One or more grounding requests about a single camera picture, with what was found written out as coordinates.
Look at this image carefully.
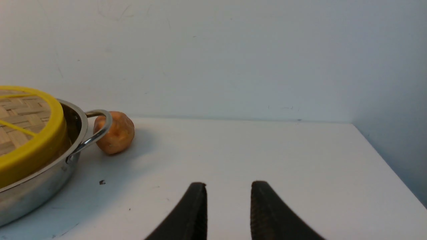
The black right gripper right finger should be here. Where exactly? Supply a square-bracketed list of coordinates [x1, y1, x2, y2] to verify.
[251, 181, 324, 240]

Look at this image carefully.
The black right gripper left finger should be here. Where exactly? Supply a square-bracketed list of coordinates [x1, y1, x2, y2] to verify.
[145, 182, 208, 240]

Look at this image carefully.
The yellow woven bamboo steamer lid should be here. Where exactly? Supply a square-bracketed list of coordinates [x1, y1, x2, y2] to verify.
[0, 86, 71, 187]

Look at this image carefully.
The stainless steel pot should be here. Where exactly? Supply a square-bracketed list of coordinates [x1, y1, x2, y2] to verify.
[0, 100, 113, 226]

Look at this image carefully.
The brown toy potato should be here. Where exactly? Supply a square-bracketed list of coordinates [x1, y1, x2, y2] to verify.
[96, 111, 135, 155]

